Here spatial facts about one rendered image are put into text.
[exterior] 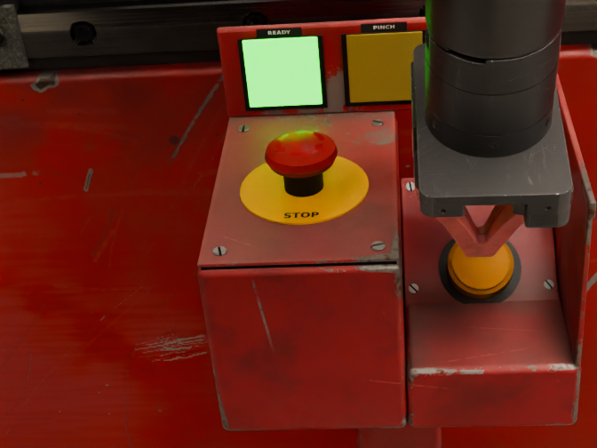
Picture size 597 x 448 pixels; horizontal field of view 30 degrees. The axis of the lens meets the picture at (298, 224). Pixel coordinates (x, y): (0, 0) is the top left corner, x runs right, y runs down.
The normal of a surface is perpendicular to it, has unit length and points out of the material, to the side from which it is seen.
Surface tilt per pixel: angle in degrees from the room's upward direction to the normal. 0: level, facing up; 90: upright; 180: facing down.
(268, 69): 90
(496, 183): 14
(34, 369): 90
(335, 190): 0
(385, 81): 90
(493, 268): 35
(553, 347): 0
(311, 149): 3
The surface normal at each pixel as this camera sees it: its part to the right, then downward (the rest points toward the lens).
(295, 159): -0.14, -0.39
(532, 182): -0.08, -0.66
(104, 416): -0.06, 0.57
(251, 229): -0.08, -0.82
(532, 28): 0.36, 0.68
